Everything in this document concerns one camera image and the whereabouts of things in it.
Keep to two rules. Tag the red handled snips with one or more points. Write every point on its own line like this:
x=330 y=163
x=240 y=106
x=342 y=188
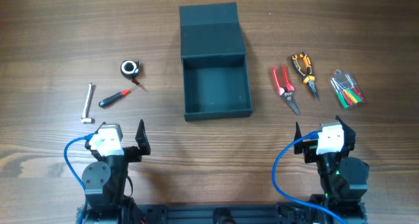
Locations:
x=286 y=90

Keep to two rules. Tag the black red handled screwdriver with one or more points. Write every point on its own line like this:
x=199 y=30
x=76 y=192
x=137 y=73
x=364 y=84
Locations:
x=115 y=97

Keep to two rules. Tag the orange black pliers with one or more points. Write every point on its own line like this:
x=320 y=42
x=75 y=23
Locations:
x=306 y=75

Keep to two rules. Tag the black tape roll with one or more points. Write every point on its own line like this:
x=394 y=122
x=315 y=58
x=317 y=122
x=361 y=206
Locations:
x=130 y=69

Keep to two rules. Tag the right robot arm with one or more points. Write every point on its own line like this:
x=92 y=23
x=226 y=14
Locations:
x=343 y=178

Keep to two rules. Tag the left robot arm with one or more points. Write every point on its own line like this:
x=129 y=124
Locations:
x=105 y=179

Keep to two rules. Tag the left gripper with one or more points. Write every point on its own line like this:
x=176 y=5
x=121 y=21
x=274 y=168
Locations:
x=129 y=150

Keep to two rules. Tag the clear case of screwdrivers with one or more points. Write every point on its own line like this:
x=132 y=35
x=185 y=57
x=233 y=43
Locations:
x=348 y=92

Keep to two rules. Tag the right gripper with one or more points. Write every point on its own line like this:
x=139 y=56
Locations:
x=309 y=149

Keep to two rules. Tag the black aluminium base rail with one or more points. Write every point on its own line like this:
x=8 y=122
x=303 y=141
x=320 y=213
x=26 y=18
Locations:
x=280 y=213

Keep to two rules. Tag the silver metal wrench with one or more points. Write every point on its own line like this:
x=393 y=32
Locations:
x=85 y=119

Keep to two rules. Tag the dark green lidded box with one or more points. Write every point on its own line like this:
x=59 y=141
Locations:
x=213 y=56

